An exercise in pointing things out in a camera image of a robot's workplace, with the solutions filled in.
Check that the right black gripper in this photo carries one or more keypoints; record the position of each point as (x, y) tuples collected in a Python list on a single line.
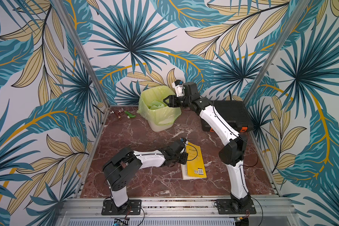
[(178, 101)]

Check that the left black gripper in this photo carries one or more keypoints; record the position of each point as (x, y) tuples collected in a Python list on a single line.
[(183, 161)]

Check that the yellow cover book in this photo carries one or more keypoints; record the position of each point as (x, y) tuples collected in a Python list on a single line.
[(194, 167)]

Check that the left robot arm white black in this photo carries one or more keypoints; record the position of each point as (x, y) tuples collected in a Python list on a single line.
[(122, 168)]

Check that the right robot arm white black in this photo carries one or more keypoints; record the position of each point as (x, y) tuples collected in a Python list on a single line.
[(232, 154)]

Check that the white bin green bag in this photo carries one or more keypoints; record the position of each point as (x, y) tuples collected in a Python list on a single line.
[(152, 108)]

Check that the green small bottle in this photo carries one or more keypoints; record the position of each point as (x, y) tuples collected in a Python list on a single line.
[(130, 115)]

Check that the black plastic tool case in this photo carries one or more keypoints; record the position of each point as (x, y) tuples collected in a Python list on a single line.
[(235, 114)]

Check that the green circuit board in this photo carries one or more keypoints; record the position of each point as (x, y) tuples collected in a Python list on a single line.
[(119, 222)]

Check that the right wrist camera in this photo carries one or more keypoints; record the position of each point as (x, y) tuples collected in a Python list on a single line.
[(178, 88)]

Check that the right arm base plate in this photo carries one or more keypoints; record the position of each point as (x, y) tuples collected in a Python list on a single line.
[(232, 207)]

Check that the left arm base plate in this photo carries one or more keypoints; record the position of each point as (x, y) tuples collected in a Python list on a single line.
[(131, 207)]

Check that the aluminium front rail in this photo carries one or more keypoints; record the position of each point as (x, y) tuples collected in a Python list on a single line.
[(188, 211)]

